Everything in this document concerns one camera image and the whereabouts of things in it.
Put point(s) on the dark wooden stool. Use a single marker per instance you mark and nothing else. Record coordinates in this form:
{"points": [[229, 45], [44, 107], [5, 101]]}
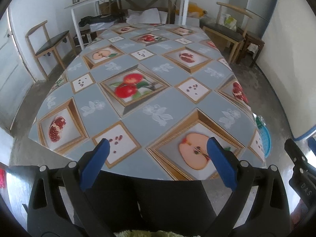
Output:
{"points": [[251, 39]]}

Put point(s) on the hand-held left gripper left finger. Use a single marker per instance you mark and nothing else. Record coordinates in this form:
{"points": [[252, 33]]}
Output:
{"points": [[95, 163]]}

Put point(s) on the wooden chair black seat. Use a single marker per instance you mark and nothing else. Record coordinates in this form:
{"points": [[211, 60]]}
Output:
{"points": [[227, 33], [49, 42]]}

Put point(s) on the black box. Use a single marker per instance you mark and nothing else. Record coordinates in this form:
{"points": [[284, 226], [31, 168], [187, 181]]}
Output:
{"points": [[84, 38]]}

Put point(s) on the white mattress blue edge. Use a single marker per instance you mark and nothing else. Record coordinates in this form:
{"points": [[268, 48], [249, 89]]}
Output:
{"points": [[293, 54]]}

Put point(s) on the fruit print tablecloth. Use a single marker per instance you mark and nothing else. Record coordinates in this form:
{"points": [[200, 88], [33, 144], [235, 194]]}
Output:
{"points": [[138, 119]]}

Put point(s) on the white green bag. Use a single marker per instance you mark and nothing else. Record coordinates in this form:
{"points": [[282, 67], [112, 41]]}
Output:
{"points": [[229, 21]]}

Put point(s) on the yellow soft toy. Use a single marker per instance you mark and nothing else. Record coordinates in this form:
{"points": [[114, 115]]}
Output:
{"points": [[196, 11]]}

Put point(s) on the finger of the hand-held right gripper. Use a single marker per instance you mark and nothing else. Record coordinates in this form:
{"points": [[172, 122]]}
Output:
{"points": [[305, 180]]}

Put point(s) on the blue plastic basket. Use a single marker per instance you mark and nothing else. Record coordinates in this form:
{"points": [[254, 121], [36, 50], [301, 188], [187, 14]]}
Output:
{"points": [[266, 140]]}

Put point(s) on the green fleece garment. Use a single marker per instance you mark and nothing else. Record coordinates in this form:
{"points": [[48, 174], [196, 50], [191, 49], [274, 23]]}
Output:
{"points": [[158, 234]]}

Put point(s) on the white door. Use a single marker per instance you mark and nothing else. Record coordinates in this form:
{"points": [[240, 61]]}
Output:
{"points": [[12, 66]]}

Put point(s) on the red patterned cloth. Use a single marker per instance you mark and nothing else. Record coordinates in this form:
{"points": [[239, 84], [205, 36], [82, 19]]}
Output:
{"points": [[2, 177]]}

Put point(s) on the white plastic bags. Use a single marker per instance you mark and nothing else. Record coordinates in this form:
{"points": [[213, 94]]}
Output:
{"points": [[145, 16]]}

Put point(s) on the black bag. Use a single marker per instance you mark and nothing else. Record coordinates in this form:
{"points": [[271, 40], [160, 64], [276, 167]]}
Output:
{"points": [[101, 19]]}

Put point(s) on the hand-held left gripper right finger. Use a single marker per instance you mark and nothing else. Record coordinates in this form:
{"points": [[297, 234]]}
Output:
{"points": [[222, 163]]}

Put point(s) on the person's black trousers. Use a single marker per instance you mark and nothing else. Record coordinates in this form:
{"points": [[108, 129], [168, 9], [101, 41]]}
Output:
{"points": [[148, 202]]}

